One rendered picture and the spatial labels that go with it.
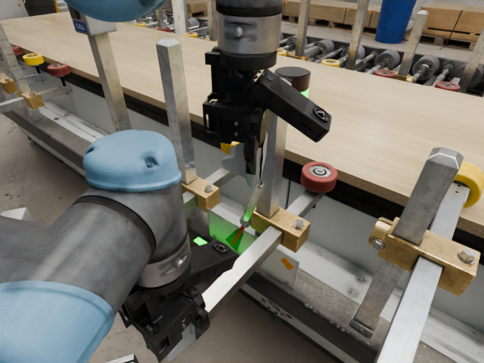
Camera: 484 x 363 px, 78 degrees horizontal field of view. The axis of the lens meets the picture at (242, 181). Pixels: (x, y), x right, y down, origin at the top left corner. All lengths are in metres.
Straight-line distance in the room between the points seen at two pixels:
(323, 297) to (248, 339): 0.75
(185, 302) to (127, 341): 1.12
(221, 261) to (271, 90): 0.23
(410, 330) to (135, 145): 0.36
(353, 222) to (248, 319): 0.81
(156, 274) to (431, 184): 0.34
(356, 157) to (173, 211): 0.59
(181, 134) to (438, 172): 0.50
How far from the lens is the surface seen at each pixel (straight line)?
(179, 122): 0.68
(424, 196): 0.46
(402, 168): 0.80
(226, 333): 1.45
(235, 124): 0.41
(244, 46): 0.36
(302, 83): 0.51
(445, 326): 0.90
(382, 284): 0.59
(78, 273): 0.21
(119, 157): 0.25
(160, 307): 0.40
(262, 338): 1.44
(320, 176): 0.69
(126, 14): 0.22
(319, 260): 0.89
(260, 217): 0.63
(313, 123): 0.39
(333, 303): 0.73
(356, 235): 0.84
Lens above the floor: 1.31
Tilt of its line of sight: 38 degrees down
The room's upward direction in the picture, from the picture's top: straight up
